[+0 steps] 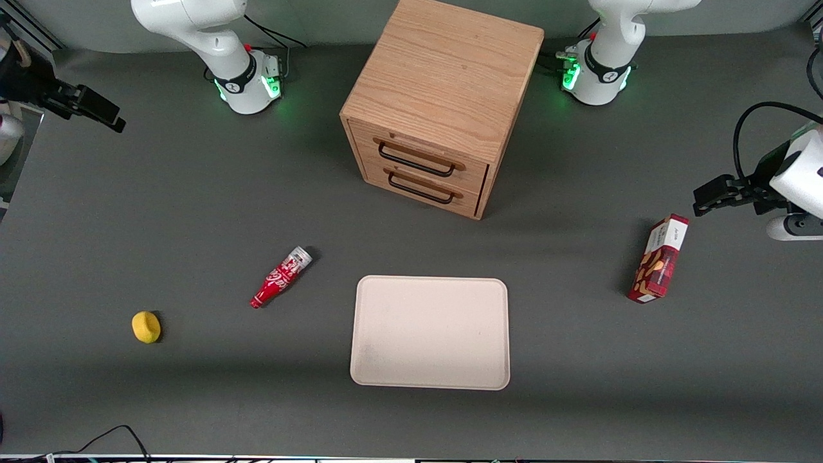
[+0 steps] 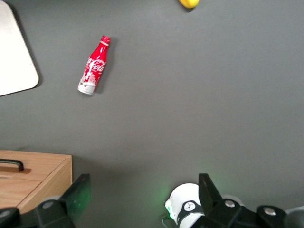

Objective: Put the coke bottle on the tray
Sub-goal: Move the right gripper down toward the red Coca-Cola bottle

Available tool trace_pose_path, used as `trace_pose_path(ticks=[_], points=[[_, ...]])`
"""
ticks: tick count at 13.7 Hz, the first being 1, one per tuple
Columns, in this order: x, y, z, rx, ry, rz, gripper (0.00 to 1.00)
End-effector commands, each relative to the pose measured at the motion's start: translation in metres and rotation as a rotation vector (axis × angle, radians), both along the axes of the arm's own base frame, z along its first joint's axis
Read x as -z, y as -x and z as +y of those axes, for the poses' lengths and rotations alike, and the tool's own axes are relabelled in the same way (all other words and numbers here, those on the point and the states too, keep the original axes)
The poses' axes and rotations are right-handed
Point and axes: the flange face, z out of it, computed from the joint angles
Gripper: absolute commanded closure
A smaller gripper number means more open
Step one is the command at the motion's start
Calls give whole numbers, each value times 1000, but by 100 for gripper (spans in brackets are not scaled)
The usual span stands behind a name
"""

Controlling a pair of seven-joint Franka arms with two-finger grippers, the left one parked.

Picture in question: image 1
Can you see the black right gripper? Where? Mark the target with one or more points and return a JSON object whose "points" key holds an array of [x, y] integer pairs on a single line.
{"points": [[27, 82]]}

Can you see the aluminium frame profile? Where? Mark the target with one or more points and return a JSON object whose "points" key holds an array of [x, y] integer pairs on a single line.
{"points": [[29, 26]]}

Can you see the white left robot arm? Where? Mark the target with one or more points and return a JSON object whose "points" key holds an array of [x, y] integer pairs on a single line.
{"points": [[604, 64]]}

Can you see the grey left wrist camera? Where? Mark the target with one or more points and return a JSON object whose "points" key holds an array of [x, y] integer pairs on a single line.
{"points": [[794, 228]]}

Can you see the red coke bottle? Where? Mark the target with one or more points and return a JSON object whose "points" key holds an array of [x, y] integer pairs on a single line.
{"points": [[280, 278]]}

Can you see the red snack box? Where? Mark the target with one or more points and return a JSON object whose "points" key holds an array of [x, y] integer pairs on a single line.
{"points": [[659, 263]]}

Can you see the round beige object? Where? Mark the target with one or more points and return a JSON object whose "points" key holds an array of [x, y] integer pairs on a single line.
{"points": [[9, 138]]}

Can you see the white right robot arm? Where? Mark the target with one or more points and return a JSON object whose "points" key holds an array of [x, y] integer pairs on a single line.
{"points": [[212, 38]]}

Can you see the yellow lemon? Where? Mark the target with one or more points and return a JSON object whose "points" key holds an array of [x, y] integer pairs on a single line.
{"points": [[146, 326]]}

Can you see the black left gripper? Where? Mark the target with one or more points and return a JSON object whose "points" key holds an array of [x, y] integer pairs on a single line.
{"points": [[769, 172]]}

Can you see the wooden drawer front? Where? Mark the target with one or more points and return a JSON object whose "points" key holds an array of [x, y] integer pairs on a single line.
{"points": [[376, 175], [476, 172]]}

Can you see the wooden drawer cabinet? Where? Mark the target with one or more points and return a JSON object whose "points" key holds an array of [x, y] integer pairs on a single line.
{"points": [[450, 71]]}

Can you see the beige rectangular tray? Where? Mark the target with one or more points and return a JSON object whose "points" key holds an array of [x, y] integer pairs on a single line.
{"points": [[431, 334]]}

